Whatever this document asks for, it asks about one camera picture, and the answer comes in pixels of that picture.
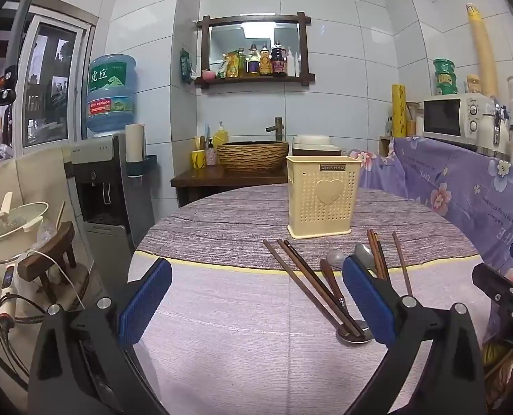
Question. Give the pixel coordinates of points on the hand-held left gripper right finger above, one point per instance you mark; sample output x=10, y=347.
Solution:
x=369, y=300

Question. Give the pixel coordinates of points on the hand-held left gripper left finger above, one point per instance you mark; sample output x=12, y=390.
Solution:
x=146, y=302

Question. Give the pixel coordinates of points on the dark brown chopstick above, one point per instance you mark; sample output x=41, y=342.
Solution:
x=315, y=277
x=302, y=283

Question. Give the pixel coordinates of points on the cream plastic utensil holder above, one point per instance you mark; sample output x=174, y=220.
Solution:
x=323, y=199

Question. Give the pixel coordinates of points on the purple floral cloth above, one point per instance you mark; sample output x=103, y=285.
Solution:
x=464, y=181

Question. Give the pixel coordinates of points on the pale lavender yellow-edged table mat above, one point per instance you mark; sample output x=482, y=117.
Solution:
x=239, y=333

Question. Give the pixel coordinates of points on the dark wooden stool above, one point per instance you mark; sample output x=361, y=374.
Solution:
x=51, y=250

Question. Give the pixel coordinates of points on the grey wood-print tablecloth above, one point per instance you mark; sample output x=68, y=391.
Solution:
x=222, y=224

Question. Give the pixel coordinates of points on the grey water dispenser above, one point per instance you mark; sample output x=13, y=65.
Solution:
x=105, y=199

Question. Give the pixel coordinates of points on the chrome faucet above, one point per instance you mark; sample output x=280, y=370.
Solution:
x=499, y=123

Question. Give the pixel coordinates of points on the dark wooden vanity table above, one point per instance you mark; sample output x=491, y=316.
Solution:
x=204, y=181

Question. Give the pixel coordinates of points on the teal cup holder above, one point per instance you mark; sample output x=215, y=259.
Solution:
x=142, y=166

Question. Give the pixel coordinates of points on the white handheld appliance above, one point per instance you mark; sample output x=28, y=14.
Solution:
x=7, y=294

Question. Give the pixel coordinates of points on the white cooking pot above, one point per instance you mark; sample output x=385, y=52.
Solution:
x=12, y=233

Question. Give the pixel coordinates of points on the yellow cup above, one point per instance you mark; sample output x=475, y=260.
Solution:
x=198, y=159

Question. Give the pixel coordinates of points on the white microwave oven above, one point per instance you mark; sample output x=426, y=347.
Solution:
x=444, y=119

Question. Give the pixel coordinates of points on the wooden crate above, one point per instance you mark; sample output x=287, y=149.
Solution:
x=385, y=146

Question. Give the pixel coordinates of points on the paper towel roll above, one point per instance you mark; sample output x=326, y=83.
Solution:
x=135, y=142

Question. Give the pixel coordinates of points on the white brown rice cooker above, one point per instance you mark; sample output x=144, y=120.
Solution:
x=315, y=145

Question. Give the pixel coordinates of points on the glass jar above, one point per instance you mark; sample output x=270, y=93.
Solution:
x=411, y=121

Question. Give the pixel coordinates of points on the small lidded jar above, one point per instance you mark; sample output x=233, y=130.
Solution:
x=473, y=83

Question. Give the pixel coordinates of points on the blue toothbrush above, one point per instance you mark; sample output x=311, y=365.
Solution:
x=206, y=134

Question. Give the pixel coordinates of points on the woven-look basin sink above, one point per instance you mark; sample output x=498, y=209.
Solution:
x=252, y=155

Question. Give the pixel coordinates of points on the yellow soap dispenser bottle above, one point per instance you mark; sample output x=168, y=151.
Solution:
x=220, y=136

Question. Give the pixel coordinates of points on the yellow wrap roll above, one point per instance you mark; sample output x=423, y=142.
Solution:
x=398, y=112

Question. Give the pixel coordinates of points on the stack of green noodle cups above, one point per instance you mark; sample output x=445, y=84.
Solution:
x=444, y=78

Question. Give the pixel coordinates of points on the bamboo-style faucet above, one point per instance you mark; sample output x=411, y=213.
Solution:
x=278, y=127

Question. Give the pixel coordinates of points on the tall cream paper roll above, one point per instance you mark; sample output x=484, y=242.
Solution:
x=483, y=52

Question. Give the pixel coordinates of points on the blue water jug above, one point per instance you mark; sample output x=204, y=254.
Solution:
x=110, y=95

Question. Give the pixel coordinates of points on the pink bowl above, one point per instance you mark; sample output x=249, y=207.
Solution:
x=208, y=75

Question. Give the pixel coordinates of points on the green hanging packet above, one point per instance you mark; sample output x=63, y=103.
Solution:
x=186, y=67

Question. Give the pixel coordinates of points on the white framed window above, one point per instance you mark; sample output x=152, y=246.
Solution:
x=51, y=82

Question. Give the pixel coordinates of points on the white squeeze bottle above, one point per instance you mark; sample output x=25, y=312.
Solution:
x=290, y=65

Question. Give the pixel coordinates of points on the yellow green food packet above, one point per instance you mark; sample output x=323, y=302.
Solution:
x=229, y=65

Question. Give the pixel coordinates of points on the dark soy sauce bottle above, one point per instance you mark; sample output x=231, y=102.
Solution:
x=278, y=60

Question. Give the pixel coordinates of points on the green glass bottle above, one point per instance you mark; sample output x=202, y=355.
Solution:
x=242, y=64

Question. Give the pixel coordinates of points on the yellow label bottle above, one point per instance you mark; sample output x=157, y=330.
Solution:
x=265, y=62

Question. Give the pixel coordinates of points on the purple label bottle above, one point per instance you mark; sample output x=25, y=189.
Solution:
x=253, y=62

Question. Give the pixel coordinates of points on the wooden framed mirror shelf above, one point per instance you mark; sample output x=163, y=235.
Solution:
x=256, y=21

